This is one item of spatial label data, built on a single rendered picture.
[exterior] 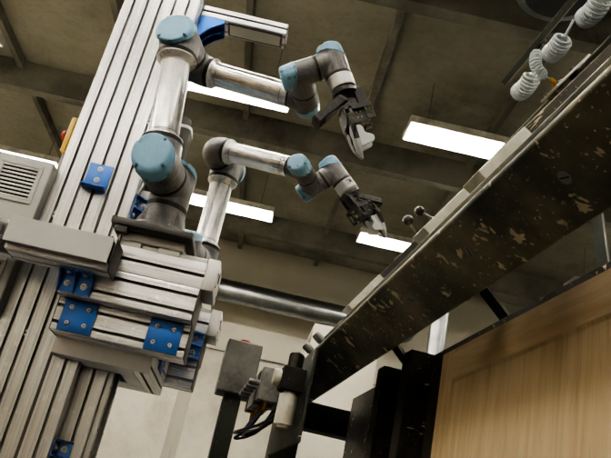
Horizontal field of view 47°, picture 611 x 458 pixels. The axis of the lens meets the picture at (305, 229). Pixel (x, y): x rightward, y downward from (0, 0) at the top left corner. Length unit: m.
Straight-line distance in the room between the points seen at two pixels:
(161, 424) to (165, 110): 2.73
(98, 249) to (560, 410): 1.17
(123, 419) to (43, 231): 2.69
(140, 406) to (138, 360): 2.46
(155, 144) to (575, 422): 1.28
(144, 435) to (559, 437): 3.51
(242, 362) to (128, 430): 2.09
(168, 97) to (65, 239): 0.49
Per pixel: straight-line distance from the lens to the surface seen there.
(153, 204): 2.03
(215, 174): 2.75
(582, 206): 0.86
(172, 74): 2.09
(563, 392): 1.16
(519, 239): 0.96
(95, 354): 2.03
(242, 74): 2.21
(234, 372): 2.44
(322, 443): 5.96
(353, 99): 1.99
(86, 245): 1.86
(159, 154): 1.92
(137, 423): 4.45
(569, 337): 1.17
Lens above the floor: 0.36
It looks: 23 degrees up
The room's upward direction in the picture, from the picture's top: 13 degrees clockwise
